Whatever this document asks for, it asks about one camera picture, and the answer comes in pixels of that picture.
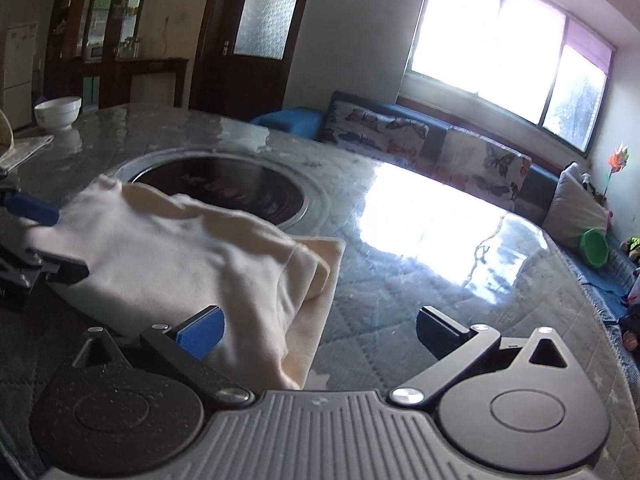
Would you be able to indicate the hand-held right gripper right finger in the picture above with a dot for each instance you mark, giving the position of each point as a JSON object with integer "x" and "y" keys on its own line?
{"x": 440, "y": 333}

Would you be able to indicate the window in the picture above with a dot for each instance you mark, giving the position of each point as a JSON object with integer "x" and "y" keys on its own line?
{"x": 500, "y": 50}

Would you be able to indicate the white bowl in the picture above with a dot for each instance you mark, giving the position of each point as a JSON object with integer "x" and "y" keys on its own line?
{"x": 57, "y": 112}

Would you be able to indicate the dark wooden sideboard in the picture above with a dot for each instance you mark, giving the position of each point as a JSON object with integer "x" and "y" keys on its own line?
{"x": 145, "y": 77}

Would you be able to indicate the dark wooden door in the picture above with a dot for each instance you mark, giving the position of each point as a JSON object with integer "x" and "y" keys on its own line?
{"x": 250, "y": 40}

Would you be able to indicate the plush toys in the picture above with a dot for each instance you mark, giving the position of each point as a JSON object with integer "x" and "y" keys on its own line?
{"x": 632, "y": 249}

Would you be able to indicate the butterfly print cushion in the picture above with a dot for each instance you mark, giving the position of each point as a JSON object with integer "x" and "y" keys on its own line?
{"x": 482, "y": 170}
{"x": 375, "y": 132}

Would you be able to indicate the dark wooden glass cabinet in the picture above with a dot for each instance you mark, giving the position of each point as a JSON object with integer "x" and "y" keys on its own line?
{"x": 100, "y": 15}

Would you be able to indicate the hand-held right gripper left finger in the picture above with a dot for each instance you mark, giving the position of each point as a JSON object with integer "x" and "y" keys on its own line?
{"x": 200, "y": 336}

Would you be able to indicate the green plastic basin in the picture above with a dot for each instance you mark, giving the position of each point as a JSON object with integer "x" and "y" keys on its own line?
{"x": 594, "y": 249}

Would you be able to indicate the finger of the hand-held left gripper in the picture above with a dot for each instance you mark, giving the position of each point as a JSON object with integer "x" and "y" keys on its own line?
{"x": 55, "y": 267}
{"x": 32, "y": 210}

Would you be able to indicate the cream cloth garment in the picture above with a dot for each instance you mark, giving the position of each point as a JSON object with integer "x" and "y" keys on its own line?
{"x": 175, "y": 250}

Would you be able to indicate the blue sofa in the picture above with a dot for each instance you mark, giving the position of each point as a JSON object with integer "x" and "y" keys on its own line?
{"x": 295, "y": 120}

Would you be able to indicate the white refrigerator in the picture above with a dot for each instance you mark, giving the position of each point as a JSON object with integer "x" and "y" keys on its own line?
{"x": 20, "y": 70}

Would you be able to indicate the folded grey paper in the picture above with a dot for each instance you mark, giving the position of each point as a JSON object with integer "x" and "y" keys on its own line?
{"x": 25, "y": 152}

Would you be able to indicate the grey pillow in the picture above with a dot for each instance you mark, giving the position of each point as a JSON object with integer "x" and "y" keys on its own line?
{"x": 575, "y": 205}

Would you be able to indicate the round black hotplate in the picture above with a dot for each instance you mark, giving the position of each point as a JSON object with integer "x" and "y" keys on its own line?
{"x": 225, "y": 185}

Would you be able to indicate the orange pinwheel toy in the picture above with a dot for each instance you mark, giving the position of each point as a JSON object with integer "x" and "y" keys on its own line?
{"x": 617, "y": 160}

